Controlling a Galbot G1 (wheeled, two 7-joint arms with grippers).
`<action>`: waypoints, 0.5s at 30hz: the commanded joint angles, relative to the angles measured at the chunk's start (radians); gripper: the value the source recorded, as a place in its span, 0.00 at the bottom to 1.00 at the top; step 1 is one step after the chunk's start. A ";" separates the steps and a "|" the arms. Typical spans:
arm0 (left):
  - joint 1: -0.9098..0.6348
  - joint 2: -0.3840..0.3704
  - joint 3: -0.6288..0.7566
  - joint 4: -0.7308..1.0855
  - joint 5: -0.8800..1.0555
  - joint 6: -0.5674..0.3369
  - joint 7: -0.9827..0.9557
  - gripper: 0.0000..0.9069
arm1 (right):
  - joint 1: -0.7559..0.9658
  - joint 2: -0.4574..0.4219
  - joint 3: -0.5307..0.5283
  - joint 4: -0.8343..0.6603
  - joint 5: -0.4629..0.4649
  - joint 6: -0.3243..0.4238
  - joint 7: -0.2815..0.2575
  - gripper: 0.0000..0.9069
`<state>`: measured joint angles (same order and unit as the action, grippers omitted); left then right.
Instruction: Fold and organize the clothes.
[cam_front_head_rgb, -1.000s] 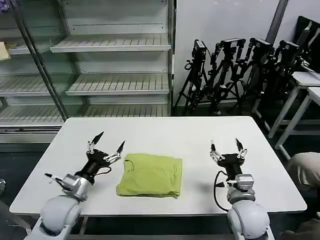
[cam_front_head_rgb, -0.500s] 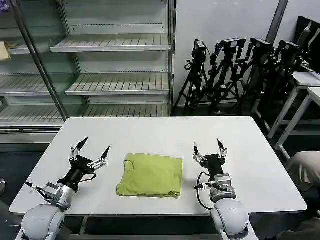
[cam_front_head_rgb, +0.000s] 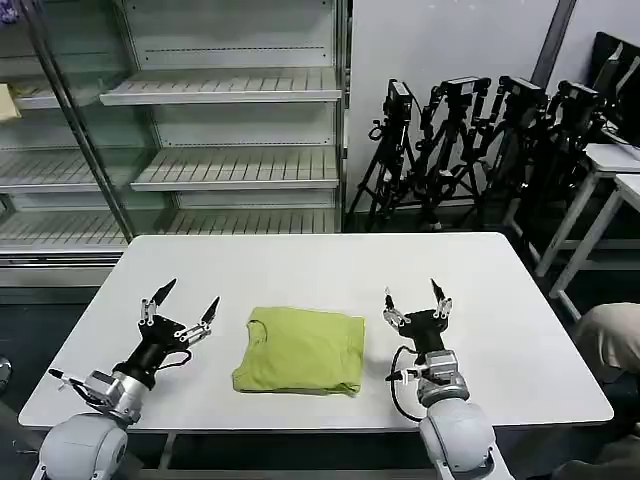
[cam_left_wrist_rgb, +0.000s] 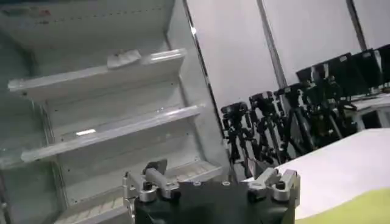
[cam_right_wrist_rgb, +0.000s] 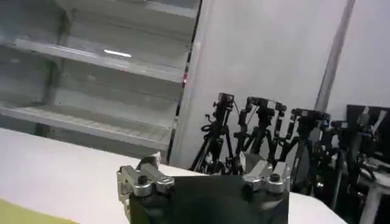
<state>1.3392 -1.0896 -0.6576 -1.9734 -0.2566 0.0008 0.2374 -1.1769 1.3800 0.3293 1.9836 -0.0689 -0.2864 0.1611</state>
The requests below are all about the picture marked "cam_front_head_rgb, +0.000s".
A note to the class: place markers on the black computer monitor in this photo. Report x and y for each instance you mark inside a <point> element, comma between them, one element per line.
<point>625,85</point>

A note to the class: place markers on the grey slanted wall beam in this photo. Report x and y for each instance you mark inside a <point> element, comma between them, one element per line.
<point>552,50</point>

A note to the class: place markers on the person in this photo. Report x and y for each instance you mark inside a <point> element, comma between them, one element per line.
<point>612,340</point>

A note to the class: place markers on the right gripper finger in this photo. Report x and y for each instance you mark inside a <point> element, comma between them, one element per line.
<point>442,302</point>
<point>392,315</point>

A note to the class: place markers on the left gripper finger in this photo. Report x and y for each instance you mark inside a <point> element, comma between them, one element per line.
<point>156,299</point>
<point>205,320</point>

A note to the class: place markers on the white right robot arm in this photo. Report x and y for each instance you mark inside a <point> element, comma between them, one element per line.
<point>452,430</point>

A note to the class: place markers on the yellow-green shirt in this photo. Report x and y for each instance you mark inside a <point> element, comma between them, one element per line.
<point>300,350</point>

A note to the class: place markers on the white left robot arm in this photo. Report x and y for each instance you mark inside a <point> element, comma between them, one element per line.
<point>82,440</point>

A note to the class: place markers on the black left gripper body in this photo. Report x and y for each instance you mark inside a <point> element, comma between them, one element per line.
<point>155,345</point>

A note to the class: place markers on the black camera on tripod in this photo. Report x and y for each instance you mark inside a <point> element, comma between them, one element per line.
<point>570,140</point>
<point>515,145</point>
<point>452,145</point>
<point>395,145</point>

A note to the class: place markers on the glass-fronted grey shelf rack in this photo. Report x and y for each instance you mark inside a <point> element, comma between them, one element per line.
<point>55,165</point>

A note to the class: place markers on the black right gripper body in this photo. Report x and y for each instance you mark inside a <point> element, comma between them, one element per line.
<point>425,330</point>

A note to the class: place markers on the empty grey metal shelf rack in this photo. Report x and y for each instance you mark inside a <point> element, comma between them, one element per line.
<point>235,120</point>

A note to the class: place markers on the white rounded table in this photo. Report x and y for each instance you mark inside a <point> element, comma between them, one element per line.
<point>300,265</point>

